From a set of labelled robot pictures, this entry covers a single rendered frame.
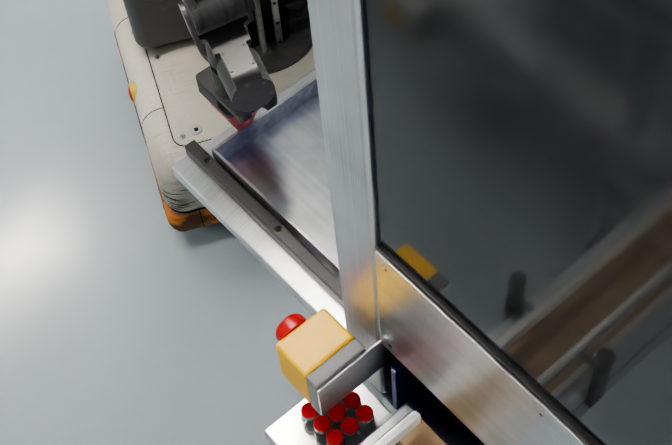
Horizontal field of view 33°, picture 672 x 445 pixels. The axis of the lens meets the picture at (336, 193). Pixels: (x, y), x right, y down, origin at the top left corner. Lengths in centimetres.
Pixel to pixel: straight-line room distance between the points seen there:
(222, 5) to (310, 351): 43
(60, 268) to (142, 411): 42
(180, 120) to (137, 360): 52
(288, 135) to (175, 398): 94
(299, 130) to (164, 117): 89
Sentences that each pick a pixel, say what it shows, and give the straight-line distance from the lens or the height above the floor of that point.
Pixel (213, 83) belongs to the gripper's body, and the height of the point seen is 101.
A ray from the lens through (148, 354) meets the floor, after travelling 246.
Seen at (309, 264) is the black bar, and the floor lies 90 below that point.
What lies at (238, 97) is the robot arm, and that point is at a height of 108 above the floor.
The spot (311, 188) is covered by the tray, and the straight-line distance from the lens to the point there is 153.
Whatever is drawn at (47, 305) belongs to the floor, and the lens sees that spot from 258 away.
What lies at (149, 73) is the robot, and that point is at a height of 28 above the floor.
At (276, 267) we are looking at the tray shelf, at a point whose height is 88.
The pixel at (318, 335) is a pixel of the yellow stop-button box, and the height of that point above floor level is 103.
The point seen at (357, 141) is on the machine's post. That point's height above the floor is 136.
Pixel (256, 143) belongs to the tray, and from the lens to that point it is 159.
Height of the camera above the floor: 212
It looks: 54 degrees down
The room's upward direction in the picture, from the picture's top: 6 degrees counter-clockwise
